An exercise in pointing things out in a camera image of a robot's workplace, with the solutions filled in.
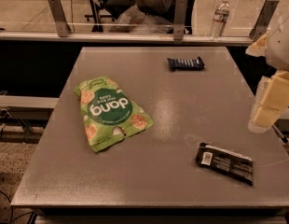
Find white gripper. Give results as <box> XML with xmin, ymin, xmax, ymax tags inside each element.
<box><xmin>245</xmin><ymin>7</ymin><xmax>289</xmax><ymax>133</ymax></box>

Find middle metal bracket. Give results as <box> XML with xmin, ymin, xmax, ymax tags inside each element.
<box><xmin>173</xmin><ymin>0</ymin><xmax>187</xmax><ymax>41</ymax></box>

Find black office chair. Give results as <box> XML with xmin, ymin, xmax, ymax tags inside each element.
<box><xmin>69</xmin><ymin>0</ymin><xmax>130</xmax><ymax>33</ymax></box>

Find blue rxbar blueberry bar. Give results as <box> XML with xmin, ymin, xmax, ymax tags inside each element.
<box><xmin>168</xmin><ymin>57</ymin><xmax>205</xmax><ymax>71</ymax></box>

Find left metal bracket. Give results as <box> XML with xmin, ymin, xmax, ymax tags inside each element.
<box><xmin>48</xmin><ymin>0</ymin><xmax>71</xmax><ymax>37</ymax></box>

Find metal rail with glass panel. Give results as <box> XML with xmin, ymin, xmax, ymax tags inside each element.
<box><xmin>0</xmin><ymin>28</ymin><xmax>253</xmax><ymax>46</ymax></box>

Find right metal bracket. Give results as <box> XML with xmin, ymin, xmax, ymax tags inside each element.
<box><xmin>249</xmin><ymin>0</ymin><xmax>279</xmax><ymax>41</ymax></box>

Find clear plastic water bottle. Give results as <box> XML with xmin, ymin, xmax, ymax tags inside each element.
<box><xmin>210</xmin><ymin>0</ymin><xmax>230</xmax><ymax>37</ymax></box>

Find metal bracket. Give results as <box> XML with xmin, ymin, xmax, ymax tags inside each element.
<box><xmin>48</xmin><ymin>0</ymin><xmax>71</xmax><ymax>37</ymax></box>
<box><xmin>249</xmin><ymin>0</ymin><xmax>279</xmax><ymax>41</ymax></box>
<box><xmin>173</xmin><ymin>0</ymin><xmax>187</xmax><ymax>41</ymax></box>

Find green rice chip bag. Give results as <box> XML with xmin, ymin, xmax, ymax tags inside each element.
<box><xmin>74</xmin><ymin>77</ymin><xmax>154</xmax><ymax>152</ymax></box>

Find seated person behind glass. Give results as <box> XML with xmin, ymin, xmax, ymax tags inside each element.
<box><xmin>107</xmin><ymin>0</ymin><xmax>195</xmax><ymax>34</ymax></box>

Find black snack bar wrapper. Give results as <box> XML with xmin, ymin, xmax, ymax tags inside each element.
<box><xmin>196</xmin><ymin>143</ymin><xmax>254</xmax><ymax>186</ymax></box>

